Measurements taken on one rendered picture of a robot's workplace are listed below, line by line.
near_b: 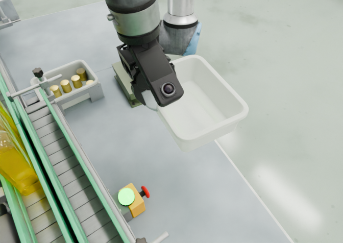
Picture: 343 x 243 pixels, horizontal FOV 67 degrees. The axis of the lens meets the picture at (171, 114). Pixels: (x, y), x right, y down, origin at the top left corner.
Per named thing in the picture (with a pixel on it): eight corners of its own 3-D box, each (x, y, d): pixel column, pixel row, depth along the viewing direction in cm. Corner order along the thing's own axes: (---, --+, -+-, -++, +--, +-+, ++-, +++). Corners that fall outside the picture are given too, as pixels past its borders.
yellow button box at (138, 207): (114, 205, 79) (109, 195, 73) (135, 191, 82) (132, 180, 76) (125, 224, 75) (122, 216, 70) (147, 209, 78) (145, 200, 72)
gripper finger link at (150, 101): (149, 96, 61) (142, 67, 53) (161, 113, 57) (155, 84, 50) (137, 102, 60) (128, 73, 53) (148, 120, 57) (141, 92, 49)
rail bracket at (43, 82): (17, 109, 85) (-3, 81, 76) (66, 88, 92) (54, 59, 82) (20, 115, 84) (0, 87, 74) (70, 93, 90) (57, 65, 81)
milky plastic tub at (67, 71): (37, 94, 108) (27, 78, 101) (87, 73, 116) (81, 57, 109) (51, 121, 99) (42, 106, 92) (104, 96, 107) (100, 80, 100)
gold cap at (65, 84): (70, 86, 109) (67, 78, 105) (73, 91, 107) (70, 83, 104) (62, 89, 108) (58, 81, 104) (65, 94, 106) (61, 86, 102)
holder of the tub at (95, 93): (24, 100, 106) (15, 87, 100) (87, 74, 116) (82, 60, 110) (38, 128, 97) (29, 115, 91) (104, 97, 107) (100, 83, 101)
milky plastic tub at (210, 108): (195, 76, 73) (198, 51, 66) (245, 135, 61) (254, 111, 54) (138, 98, 68) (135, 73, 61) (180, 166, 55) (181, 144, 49)
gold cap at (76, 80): (80, 81, 110) (77, 73, 107) (83, 86, 109) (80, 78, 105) (72, 84, 109) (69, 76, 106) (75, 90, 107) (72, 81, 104)
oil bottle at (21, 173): (19, 180, 70) (-28, 135, 54) (40, 170, 72) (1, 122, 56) (25, 197, 67) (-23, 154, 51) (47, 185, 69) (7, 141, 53)
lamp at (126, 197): (116, 196, 73) (114, 192, 71) (129, 187, 75) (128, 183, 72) (123, 209, 71) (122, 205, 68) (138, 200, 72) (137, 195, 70)
